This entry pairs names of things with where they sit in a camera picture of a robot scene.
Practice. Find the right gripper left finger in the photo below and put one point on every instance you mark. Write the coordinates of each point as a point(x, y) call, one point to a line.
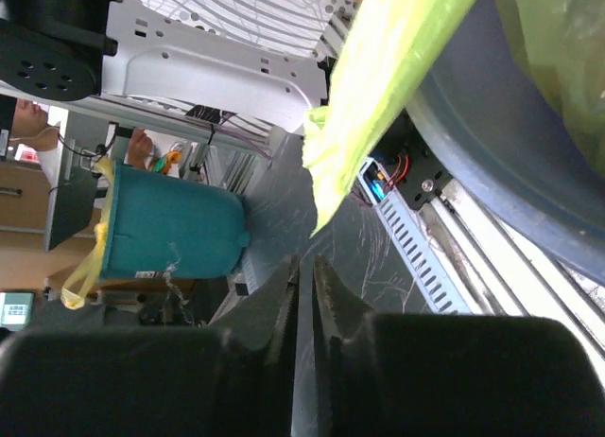
point(232, 377)

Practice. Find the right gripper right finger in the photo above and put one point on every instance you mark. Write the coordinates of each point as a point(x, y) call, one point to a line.
point(390, 374)

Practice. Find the blue trash bin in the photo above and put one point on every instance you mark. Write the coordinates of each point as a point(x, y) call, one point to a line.
point(490, 127)

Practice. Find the green trash bag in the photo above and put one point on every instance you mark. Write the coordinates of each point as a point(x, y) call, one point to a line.
point(559, 45)

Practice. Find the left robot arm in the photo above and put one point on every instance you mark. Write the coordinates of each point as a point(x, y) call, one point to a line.
point(68, 50)

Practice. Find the teal plastic bucket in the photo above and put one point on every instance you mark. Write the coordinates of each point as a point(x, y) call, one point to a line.
point(159, 223)

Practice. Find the person in white shirt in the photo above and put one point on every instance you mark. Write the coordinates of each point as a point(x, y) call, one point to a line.
point(30, 128)

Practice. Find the aluminium front rail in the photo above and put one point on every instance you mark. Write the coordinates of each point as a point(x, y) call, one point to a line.
point(466, 261)

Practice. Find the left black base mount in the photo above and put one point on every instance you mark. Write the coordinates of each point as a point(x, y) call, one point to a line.
point(411, 166)

